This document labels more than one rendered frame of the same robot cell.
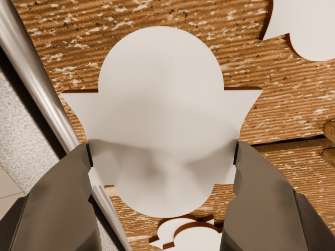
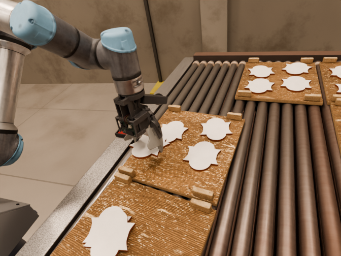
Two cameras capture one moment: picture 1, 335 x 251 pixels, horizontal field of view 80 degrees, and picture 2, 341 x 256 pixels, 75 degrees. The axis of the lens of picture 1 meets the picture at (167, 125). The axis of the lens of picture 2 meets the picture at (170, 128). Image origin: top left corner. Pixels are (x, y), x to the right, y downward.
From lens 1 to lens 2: 0.70 m
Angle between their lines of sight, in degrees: 78
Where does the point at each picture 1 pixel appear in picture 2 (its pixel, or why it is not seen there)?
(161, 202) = (138, 152)
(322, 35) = (196, 163)
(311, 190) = (181, 227)
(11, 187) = not seen: outside the picture
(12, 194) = not seen: outside the picture
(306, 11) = (194, 158)
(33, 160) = (101, 168)
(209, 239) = (120, 224)
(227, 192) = (146, 207)
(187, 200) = (143, 154)
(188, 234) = (114, 214)
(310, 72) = (193, 173)
